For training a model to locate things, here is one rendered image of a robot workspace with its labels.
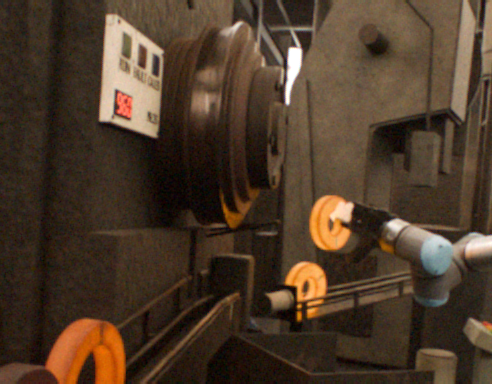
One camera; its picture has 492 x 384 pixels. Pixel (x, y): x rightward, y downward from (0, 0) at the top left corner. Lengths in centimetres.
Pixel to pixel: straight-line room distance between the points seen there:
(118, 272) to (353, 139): 322
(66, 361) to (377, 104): 357
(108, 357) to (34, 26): 58
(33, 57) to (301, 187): 326
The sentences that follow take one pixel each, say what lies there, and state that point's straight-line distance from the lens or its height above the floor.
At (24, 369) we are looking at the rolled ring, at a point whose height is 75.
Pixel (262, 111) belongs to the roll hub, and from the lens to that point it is 143.
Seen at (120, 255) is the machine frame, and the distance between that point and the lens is 115.
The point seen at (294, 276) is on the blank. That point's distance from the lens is 193.
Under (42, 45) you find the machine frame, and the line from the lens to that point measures 119.
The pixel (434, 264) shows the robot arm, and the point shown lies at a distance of 172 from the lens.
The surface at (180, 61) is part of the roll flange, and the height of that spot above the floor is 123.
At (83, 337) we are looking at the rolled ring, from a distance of 86.
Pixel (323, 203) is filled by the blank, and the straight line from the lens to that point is 189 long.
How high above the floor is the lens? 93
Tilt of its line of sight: 3 degrees down
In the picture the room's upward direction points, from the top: 4 degrees clockwise
